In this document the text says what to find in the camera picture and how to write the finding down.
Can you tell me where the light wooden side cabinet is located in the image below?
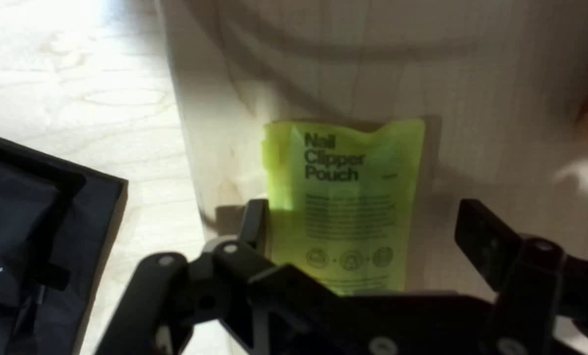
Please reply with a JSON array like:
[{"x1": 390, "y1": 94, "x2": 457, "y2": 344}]
[{"x1": 0, "y1": 0, "x2": 206, "y2": 355}]

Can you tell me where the yellow-green nail clipper pouch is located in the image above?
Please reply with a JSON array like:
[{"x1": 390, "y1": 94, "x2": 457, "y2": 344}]
[{"x1": 261, "y1": 115, "x2": 429, "y2": 297}]

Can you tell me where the black open drawer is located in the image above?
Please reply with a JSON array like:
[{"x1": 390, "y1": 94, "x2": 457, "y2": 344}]
[{"x1": 0, "y1": 127, "x2": 131, "y2": 355}]

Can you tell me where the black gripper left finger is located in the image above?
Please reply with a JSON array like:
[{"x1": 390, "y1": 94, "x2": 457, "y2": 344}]
[{"x1": 96, "y1": 196, "x2": 350, "y2": 355}]

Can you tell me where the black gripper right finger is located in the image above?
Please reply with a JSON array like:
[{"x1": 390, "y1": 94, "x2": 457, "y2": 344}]
[{"x1": 455, "y1": 196, "x2": 588, "y2": 355}]

